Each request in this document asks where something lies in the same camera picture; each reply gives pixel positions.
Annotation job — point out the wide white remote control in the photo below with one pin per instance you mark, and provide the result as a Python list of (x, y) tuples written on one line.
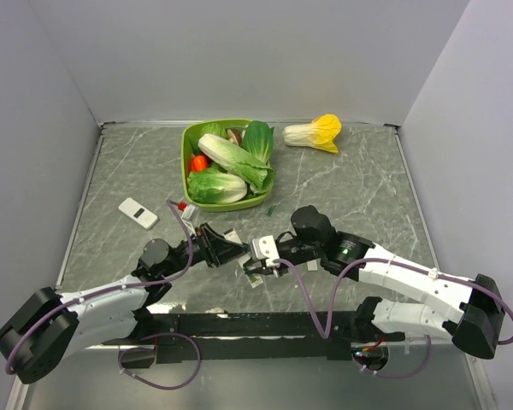
[(138, 213)]

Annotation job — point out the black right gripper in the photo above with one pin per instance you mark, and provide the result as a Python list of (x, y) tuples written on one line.
[(264, 270)]

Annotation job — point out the white remote battery cover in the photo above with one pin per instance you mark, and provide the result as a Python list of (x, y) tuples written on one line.
[(312, 266)]

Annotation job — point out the green plastic bowl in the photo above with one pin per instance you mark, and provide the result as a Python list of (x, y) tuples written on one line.
[(187, 153)]

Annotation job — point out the slim white remote control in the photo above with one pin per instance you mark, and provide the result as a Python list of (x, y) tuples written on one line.
[(244, 261)]

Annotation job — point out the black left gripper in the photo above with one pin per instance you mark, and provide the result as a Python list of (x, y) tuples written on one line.
[(216, 248)]

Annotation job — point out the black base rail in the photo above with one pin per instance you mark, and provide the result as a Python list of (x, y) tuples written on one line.
[(170, 338)]

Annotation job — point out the yellow napa cabbage toy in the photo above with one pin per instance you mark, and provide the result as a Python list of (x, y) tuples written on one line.
[(319, 134)]

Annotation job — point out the green aa battery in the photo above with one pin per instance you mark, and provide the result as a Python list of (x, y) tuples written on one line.
[(271, 210), (255, 271)]

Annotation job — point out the green leafy lettuce toy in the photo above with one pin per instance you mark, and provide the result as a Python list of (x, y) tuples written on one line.
[(213, 128)]

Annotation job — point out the green bok choy toy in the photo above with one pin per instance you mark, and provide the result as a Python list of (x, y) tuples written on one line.
[(259, 140)]

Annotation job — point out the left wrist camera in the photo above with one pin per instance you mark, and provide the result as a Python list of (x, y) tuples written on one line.
[(188, 215)]

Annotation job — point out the brown mushroom toy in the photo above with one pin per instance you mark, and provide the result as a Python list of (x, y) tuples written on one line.
[(234, 136)]

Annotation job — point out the orange pepper toy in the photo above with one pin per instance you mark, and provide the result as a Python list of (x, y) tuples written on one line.
[(199, 163)]

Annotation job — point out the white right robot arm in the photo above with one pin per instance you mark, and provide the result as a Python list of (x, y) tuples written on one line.
[(467, 311)]

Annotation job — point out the white green cabbage toy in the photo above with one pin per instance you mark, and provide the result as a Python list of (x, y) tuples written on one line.
[(211, 186)]

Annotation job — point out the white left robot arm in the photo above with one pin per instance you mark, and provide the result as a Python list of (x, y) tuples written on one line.
[(52, 325)]

